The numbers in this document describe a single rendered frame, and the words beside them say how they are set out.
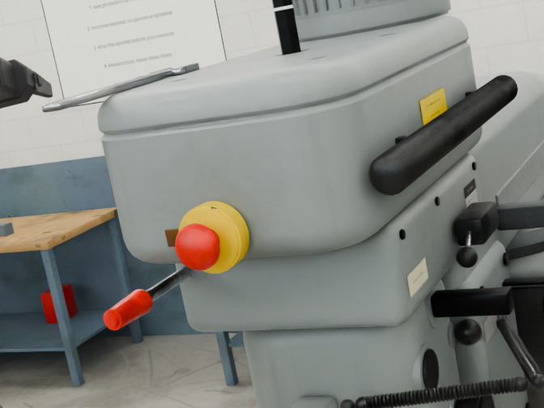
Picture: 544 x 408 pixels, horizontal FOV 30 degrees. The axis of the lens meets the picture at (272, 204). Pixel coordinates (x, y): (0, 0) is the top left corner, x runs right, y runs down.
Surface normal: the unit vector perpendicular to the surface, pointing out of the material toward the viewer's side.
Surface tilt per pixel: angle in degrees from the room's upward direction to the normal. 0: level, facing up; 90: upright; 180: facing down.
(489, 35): 90
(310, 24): 90
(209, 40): 90
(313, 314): 90
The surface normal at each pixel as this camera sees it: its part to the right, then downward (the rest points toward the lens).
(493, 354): 0.89, -0.08
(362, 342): -0.16, 0.10
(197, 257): -0.36, 0.32
